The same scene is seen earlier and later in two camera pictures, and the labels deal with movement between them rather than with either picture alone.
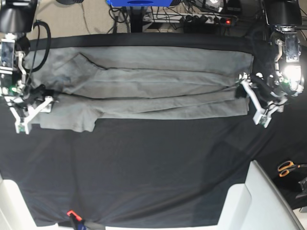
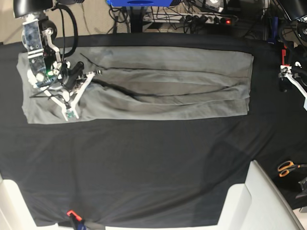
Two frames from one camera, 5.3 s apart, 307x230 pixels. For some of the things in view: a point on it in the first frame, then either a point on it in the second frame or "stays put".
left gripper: [39, 97] to [68, 77]
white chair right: [258, 204] stays put
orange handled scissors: [285, 166] stays put
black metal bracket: [303, 184] stays put
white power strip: [208, 18] stays put
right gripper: [271, 91] to [297, 72]
